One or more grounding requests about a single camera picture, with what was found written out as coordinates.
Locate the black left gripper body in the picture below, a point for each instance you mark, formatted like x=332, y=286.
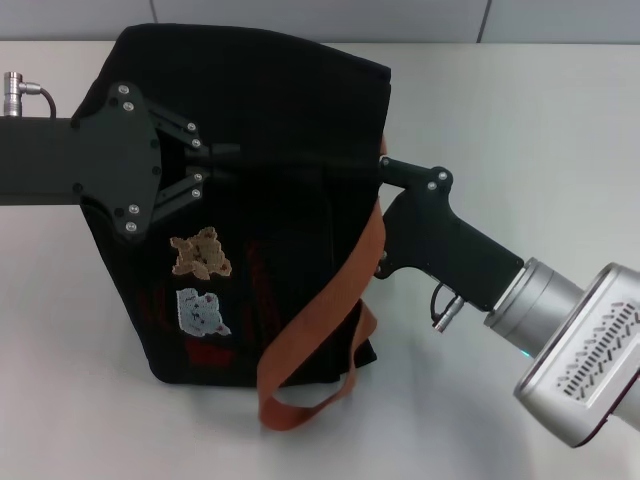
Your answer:
x=75, y=160

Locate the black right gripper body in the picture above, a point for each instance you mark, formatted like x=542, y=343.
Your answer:
x=430, y=235

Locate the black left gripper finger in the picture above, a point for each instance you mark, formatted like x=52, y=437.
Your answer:
x=192, y=186
x=225, y=150

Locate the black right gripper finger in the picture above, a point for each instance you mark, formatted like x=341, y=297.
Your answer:
x=400, y=172

